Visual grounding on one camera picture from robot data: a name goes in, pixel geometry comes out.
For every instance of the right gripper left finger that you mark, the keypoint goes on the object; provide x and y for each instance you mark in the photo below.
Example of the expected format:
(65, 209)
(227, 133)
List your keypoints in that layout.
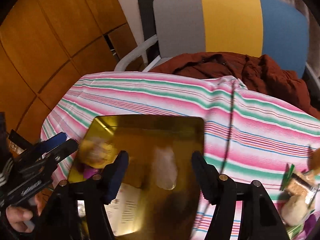
(99, 191)

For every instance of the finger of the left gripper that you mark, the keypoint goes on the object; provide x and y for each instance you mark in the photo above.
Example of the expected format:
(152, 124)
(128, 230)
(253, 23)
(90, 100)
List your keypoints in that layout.
(40, 148)
(49, 163)

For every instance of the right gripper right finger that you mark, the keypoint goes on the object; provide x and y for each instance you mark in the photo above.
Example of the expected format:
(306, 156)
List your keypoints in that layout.
(219, 190)

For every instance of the purple paper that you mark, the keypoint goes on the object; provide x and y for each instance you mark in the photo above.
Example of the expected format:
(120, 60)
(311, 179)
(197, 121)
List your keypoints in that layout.
(89, 172)

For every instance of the gold ointment box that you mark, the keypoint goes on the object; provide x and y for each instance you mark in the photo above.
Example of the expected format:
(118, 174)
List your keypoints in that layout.
(125, 211)

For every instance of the white gauze bandage roll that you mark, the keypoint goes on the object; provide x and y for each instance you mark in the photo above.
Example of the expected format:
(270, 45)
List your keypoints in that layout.
(295, 211)

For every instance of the green white small box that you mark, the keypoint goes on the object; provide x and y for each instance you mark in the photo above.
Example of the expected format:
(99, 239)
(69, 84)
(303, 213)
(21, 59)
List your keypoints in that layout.
(294, 231)

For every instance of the white plastic bundle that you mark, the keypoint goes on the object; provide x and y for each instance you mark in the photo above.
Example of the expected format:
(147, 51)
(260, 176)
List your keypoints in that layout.
(165, 168)

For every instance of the person's left hand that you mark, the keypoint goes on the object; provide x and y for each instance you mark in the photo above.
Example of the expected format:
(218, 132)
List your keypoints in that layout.
(18, 215)

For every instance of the gold metal tray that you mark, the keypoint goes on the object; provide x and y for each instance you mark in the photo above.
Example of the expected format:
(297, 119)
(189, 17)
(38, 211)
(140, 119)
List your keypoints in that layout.
(166, 214)

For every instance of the striped pink green tablecloth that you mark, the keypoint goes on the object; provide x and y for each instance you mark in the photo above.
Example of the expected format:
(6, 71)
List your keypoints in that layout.
(248, 136)

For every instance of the cotton swab packet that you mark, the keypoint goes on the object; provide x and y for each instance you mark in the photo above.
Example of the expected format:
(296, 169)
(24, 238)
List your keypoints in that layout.
(296, 183)

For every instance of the wooden wardrobe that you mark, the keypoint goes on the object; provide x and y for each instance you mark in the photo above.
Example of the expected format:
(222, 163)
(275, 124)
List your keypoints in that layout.
(47, 45)

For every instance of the dark red garment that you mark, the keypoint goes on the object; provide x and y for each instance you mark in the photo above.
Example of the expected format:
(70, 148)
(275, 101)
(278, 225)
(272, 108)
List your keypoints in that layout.
(259, 74)

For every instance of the grey yellow blue chair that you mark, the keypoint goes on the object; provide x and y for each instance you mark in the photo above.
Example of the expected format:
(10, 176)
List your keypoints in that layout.
(252, 27)

